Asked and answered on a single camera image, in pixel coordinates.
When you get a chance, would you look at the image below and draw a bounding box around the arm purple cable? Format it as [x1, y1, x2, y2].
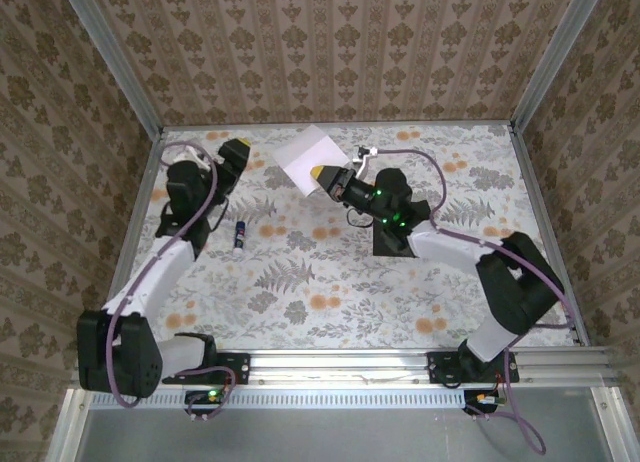
[107, 140, 237, 423]
[369, 148, 576, 456]

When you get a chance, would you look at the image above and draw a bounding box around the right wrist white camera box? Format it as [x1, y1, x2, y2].
[351, 144, 380, 177]

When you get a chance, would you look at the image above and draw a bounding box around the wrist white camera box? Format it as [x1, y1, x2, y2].
[172, 149, 212, 172]
[351, 144, 380, 177]

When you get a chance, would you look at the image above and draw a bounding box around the aluminium table side rail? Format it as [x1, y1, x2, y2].
[94, 129, 167, 351]
[509, 124, 589, 346]

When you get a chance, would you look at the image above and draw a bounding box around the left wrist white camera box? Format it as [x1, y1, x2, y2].
[172, 149, 212, 172]

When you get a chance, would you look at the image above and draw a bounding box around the aluminium front rail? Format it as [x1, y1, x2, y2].
[69, 345, 616, 388]

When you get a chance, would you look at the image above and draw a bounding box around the aluminium frame post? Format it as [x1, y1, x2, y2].
[509, 0, 609, 133]
[57, 0, 167, 138]

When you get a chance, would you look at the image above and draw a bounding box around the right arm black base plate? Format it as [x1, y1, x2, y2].
[427, 349, 521, 385]

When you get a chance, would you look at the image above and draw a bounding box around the white slotted cable duct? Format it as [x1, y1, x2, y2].
[89, 387, 469, 411]

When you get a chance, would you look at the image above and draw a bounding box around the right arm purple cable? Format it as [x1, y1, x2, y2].
[369, 148, 576, 456]

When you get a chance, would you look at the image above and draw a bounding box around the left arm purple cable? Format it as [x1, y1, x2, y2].
[107, 140, 237, 423]

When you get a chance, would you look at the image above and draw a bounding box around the circuit board with yellow plug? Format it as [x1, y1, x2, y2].
[462, 389, 506, 416]

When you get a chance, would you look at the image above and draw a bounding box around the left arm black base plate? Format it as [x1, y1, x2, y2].
[162, 352, 251, 386]

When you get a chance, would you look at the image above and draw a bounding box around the black paper envelope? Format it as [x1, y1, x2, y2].
[372, 220, 417, 259]

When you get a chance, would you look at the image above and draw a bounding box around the grey metal shelf panel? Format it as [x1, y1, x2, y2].
[74, 406, 612, 462]

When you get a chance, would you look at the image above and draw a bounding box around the white paper letter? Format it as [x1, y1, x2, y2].
[272, 125, 351, 199]

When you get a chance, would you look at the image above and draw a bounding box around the green lit circuit board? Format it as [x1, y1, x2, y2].
[184, 389, 226, 416]

